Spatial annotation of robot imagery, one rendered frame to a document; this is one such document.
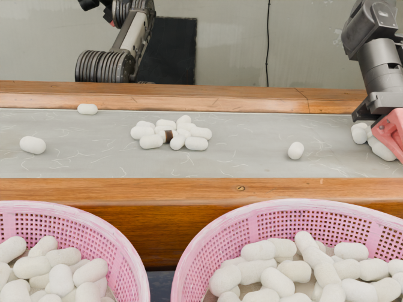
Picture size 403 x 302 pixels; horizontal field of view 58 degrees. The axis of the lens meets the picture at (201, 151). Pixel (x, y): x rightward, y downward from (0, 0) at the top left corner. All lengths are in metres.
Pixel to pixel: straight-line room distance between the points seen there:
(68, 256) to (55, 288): 0.04
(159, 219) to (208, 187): 0.06
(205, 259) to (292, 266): 0.08
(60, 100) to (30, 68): 2.14
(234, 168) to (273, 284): 0.22
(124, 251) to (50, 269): 0.07
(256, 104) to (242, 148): 0.19
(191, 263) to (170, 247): 0.10
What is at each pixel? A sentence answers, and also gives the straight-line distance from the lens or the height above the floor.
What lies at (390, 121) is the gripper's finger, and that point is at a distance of 0.59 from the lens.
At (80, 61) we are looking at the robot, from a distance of 0.99.
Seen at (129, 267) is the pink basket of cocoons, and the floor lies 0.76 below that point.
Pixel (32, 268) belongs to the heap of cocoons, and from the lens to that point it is 0.36.
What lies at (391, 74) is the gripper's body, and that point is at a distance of 0.62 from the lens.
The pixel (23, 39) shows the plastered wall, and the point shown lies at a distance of 2.85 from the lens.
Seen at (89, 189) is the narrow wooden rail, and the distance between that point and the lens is 0.41.
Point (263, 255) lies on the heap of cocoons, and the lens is 0.36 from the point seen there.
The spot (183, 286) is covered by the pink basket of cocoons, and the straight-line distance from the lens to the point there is 0.30.
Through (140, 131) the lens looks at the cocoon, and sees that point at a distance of 0.57.
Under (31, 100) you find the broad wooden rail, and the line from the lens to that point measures 0.76.
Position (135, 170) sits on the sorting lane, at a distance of 0.49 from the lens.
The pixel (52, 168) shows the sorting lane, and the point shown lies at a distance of 0.51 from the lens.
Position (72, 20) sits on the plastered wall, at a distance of 2.72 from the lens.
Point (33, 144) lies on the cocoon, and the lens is 0.55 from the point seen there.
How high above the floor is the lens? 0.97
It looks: 25 degrees down
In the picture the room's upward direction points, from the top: 3 degrees clockwise
